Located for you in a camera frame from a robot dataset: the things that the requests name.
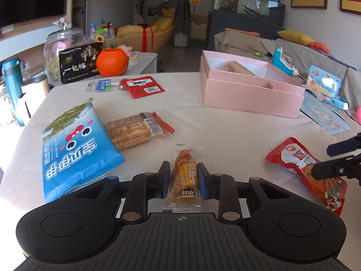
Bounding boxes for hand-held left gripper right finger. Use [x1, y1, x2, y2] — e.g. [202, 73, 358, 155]
[197, 162, 285, 222]

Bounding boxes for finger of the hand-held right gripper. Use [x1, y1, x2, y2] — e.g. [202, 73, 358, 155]
[327, 133, 361, 156]
[311, 153, 361, 180]

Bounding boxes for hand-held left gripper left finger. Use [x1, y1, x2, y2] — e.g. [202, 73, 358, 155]
[75, 161, 171, 223]

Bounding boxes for small orange snack packet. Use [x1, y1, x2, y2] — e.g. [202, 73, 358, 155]
[162, 144, 206, 213]

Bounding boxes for red chicken pouch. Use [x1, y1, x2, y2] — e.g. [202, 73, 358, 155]
[265, 137, 348, 216]

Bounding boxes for pink cardboard box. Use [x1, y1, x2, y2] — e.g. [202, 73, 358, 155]
[199, 50, 305, 118]

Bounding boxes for long brown biscuit roll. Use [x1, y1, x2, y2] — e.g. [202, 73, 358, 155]
[227, 61, 257, 77]

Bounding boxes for cartoon puzzle board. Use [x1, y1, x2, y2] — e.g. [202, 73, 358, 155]
[299, 92, 352, 135]

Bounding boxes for cracker pack with red end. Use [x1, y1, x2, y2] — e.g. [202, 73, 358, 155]
[103, 111, 175, 151]

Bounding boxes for colourful cartoon card box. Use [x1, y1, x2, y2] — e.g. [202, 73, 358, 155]
[306, 65, 349, 110]

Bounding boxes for red sausage packet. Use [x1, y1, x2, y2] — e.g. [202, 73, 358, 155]
[121, 76, 166, 100]

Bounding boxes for blue seaweed snack bag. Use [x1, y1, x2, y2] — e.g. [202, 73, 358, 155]
[42, 98, 126, 204]

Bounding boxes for teal and white toy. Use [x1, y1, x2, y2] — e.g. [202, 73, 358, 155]
[272, 48, 300, 77]

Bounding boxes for orange cushion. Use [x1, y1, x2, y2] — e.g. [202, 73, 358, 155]
[309, 42, 329, 53]

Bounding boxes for small blue snack packet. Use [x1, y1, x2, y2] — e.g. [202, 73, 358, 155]
[86, 79, 122, 92]

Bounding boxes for yellow cushion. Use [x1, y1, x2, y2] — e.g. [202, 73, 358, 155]
[277, 30, 316, 46]

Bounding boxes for white coffee table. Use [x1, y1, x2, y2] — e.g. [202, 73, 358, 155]
[128, 51, 158, 75]

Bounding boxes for orange pumpkin bucket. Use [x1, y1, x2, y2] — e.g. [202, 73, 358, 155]
[96, 48, 129, 77]

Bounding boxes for pink plush toy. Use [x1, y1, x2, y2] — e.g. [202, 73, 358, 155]
[117, 44, 133, 57]

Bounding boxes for grey covered sofa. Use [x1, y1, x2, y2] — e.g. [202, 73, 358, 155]
[213, 31, 361, 105]

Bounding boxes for black plum packet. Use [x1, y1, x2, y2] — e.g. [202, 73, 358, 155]
[58, 42, 103, 84]

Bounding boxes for yellow sofa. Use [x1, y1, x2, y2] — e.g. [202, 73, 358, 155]
[115, 8, 175, 54]

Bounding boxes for orange bolster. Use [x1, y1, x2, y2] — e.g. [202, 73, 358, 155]
[225, 28, 260, 37]

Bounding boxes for beige chair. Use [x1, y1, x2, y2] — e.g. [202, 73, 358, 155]
[192, 14, 209, 40]

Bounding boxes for dark blue cabinet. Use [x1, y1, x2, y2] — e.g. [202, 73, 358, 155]
[208, 9, 285, 51]

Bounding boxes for colourful toy set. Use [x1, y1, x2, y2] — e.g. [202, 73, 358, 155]
[89, 20, 116, 48]

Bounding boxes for steel cup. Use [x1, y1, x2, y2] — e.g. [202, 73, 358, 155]
[21, 75, 50, 110]

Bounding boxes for white mug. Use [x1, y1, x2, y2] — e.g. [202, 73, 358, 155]
[17, 92, 33, 119]

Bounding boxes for glass jar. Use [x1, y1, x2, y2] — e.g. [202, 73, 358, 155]
[44, 28, 89, 82]

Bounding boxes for coat rack with dark coat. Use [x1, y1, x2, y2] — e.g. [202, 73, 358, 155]
[158, 0, 192, 47]

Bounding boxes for glass fish tank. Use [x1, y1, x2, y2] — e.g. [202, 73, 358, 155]
[211, 0, 286, 16]

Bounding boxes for teal thermos bottle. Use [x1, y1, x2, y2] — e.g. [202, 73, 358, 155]
[1, 57, 27, 127]

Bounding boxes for white tv cabinet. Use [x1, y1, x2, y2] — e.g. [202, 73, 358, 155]
[0, 24, 74, 63]

